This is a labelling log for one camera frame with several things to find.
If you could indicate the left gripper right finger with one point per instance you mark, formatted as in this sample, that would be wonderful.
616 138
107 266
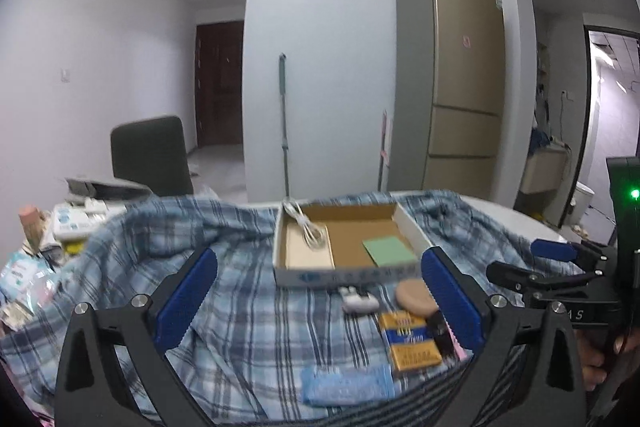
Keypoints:
550 392

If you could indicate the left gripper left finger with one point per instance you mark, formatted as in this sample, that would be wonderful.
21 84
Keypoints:
91 388

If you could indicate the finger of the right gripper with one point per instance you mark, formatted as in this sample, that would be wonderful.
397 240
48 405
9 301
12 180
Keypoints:
525 281
567 251

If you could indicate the beige round powder puff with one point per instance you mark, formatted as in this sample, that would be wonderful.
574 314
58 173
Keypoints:
413 296

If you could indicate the yellow blue packet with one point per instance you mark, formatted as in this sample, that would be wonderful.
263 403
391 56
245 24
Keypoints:
411 347

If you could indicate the green sponge cloth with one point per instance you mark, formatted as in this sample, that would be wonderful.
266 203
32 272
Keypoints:
388 250

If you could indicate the blue tissue packet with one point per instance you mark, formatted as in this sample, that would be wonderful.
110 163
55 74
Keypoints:
332 386

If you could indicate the person right hand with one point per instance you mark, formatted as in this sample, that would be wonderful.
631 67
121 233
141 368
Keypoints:
592 359

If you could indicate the beige sink cabinet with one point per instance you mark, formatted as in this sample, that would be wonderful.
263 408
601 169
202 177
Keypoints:
545 170

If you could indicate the striped grey cloth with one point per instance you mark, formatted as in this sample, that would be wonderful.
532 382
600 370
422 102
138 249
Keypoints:
419 405

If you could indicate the cardboard tray box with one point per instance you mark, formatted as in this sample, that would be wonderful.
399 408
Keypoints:
349 226

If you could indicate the white medicine box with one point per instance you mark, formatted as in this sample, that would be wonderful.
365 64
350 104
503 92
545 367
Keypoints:
72 223

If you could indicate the blue plaid shirt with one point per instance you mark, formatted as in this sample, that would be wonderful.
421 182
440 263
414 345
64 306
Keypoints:
243 354

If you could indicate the grey fabric pouch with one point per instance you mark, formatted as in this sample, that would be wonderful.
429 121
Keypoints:
108 190

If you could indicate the black chair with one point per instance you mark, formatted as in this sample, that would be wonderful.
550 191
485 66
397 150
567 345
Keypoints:
152 152

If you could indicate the gold refrigerator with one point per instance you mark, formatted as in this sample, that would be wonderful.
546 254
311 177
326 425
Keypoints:
449 96

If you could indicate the dark wooden door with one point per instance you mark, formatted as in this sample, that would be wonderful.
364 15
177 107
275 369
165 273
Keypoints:
218 83

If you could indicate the wall light switch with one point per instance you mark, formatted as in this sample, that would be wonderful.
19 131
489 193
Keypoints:
65 75

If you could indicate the grey mop handle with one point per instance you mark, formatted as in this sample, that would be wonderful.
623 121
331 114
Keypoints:
284 124

